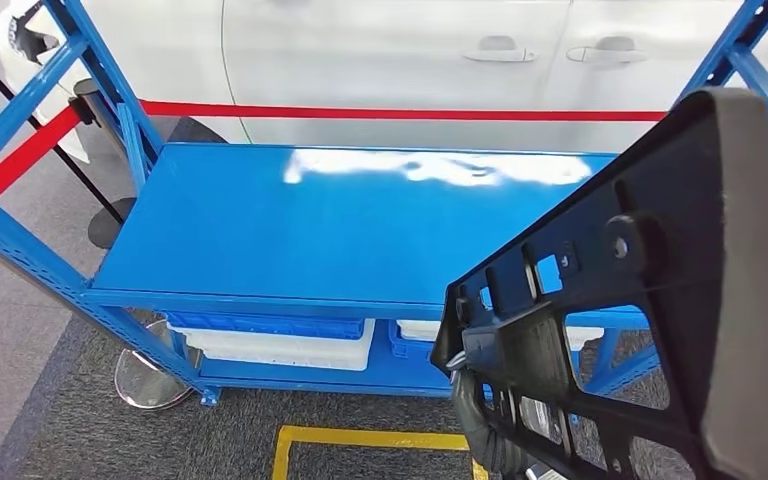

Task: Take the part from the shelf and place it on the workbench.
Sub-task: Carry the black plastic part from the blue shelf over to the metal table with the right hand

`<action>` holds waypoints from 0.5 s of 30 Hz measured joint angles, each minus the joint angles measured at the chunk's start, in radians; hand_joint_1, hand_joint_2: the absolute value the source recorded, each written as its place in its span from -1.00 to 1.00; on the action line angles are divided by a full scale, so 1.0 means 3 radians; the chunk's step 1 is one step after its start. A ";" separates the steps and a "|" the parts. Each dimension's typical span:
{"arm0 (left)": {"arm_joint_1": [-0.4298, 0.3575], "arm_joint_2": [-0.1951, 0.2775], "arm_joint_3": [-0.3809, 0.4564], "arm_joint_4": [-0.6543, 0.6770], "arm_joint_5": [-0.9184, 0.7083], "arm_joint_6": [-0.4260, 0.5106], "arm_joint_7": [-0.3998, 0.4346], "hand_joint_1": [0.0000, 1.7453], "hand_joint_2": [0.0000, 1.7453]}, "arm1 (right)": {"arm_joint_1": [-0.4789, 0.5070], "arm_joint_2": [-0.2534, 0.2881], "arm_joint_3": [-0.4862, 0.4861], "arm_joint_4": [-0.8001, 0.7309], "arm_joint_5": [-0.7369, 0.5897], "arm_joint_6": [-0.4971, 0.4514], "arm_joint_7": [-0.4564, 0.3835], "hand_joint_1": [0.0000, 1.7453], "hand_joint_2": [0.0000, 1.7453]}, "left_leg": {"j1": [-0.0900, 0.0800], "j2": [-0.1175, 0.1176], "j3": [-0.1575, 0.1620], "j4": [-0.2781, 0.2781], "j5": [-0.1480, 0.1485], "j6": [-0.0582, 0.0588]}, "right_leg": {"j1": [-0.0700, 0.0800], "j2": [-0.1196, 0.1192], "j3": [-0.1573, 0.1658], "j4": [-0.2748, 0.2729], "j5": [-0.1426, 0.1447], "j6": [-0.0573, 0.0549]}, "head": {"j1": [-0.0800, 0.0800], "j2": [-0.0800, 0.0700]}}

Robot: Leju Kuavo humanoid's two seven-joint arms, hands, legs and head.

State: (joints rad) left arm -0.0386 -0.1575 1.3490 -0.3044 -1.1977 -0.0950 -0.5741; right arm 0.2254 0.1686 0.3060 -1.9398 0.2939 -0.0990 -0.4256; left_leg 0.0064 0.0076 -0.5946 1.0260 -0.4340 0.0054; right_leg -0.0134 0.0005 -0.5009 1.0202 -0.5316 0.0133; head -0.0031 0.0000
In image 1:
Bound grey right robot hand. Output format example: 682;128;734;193
446;351;538;480

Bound black plastic bracket part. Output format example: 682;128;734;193
430;86;768;480

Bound blue metal shelf rack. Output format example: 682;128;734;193
0;0;768;425

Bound blue plastic bin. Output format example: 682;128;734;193
388;319;452;362
163;311;367;341

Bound white plastic box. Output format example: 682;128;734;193
167;319;377;373
397;320;605;352

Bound yellow floor tape square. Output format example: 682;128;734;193
271;425;491;480

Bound red barrier belt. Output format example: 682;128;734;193
140;99;768;125
0;104;84;201

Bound stanchion with chrome base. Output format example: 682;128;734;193
67;77;194;411

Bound white car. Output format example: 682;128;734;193
0;0;768;155

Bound black stanchion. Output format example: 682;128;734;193
0;33;139;251

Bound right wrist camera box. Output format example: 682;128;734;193
524;462;567;480

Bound white car door handle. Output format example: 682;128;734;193
461;34;539;64
564;34;650;66

